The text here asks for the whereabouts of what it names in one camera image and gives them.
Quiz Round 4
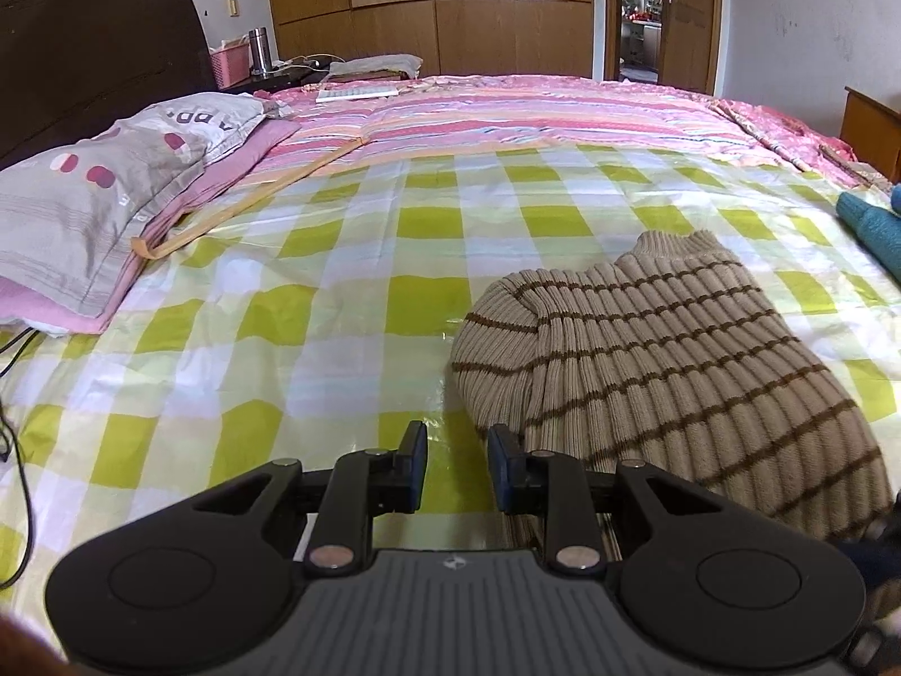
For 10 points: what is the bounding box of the pink plastic basket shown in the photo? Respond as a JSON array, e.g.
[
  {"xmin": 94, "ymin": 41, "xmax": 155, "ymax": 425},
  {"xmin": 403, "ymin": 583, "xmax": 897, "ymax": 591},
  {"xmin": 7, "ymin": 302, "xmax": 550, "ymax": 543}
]
[{"xmin": 211, "ymin": 42, "xmax": 253, "ymax": 90}]

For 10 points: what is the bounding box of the folded grey cloth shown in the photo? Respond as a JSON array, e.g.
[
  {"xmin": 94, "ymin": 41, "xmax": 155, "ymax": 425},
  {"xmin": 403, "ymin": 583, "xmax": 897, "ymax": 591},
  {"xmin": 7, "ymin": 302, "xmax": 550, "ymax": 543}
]
[{"xmin": 327, "ymin": 52, "xmax": 423, "ymax": 83}]

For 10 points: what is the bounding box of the dark nightstand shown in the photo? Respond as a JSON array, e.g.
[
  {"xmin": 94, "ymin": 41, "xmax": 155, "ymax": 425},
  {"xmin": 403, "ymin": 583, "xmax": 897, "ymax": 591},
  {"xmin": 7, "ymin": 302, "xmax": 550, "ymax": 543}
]
[{"xmin": 225, "ymin": 60, "xmax": 339, "ymax": 96}]

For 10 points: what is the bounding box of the brown wooden wardrobe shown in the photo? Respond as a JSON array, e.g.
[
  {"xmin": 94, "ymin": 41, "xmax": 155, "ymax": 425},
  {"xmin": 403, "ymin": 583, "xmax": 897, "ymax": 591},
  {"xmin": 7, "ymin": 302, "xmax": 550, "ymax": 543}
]
[{"xmin": 262, "ymin": 0, "xmax": 596, "ymax": 80}]

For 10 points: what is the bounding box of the dark wooden headboard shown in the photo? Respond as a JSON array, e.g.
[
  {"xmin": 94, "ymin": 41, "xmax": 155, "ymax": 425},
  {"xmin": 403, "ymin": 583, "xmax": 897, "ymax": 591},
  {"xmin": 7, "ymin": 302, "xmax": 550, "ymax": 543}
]
[{"xmin": 0, "ymin": 0, "xmax": 216, "ymax": 170}]

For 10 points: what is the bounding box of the black cable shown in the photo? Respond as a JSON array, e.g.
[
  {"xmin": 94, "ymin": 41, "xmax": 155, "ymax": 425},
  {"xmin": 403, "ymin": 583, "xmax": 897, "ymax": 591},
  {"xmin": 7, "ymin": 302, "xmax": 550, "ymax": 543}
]
[{"xmin": 0, "ymin": 327, "xmax": 38, "ymax": 589}]

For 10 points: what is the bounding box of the beige brown-striped knit sweater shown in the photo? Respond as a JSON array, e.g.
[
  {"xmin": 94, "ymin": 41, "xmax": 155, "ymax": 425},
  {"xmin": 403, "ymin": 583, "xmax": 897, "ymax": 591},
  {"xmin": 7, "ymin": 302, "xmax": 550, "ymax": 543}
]
[{"xmin": 450, "ymin": 229, "xmax": 896, "ymax": 552}]

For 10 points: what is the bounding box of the brown wooden door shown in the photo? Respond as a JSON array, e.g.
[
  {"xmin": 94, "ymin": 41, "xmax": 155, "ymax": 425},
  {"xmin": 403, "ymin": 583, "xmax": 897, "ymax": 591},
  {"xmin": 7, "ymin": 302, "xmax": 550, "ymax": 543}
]
[{"xmin": 658, "ymin": 0, "xmax": 720, "ymax": 96}]

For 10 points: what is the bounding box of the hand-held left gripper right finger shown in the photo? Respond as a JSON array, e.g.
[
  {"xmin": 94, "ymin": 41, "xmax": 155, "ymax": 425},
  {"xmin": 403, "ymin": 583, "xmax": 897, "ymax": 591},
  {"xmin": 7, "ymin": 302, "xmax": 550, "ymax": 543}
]
[{"xmin": 487, "ymin": 424, "xmax": 719, "ymax": 573}]

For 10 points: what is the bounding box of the white cable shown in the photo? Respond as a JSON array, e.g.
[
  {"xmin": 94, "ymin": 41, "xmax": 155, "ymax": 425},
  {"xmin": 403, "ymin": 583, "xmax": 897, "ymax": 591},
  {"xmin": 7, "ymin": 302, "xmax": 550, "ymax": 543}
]
[{"xmin": 273, "ymin": 52, "xmax": 347, "ymax": 73}]

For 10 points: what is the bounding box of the steel thermos bottle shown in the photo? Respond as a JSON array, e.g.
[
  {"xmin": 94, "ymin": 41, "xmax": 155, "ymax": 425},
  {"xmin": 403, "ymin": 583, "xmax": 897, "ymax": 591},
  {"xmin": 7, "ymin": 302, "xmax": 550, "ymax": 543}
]
[{"xmin": 248, "ymin": 26, "xmax": 274, "ymax": 75}]

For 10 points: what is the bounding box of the brown wooden side cabinet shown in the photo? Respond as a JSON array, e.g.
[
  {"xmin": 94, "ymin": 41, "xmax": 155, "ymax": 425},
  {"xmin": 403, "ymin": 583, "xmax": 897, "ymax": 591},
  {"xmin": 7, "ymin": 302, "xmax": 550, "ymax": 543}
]
[{"xmin": 840, "ymin": 86, "xmax": 901, "ymax": 184}]

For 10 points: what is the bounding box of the pink striped quilt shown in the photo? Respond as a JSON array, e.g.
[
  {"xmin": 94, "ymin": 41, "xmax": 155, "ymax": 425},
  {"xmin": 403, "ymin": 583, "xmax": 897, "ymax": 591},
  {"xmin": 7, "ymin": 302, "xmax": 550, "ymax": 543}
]
[{"xmin": 130, "ymin": 72, "xmax": 884, "ymax": 261}]

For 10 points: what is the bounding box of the grey printed pillow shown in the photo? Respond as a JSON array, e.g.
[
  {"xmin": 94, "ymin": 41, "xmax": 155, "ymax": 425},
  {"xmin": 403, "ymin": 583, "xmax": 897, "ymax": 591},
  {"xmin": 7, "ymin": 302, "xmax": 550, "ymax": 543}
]
[{"xmin": 0, "ymin": 91, "xmax": 272, "ymax": 318}]

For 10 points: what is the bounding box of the green white checkered bed sheet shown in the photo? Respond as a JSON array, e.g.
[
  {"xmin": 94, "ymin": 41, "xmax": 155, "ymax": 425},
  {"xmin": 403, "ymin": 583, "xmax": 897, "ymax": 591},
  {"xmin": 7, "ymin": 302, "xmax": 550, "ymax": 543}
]
[{"xmin": 0, "ymin": 144, "xmax": 901, "ymax": 610}]

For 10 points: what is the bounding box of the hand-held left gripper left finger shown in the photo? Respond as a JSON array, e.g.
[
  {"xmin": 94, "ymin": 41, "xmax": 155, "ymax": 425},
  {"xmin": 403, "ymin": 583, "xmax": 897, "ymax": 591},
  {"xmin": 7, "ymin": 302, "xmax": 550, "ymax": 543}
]
[{"xmin": 190, "ymin": 420, "xmax": 430, "ymax": 573}]

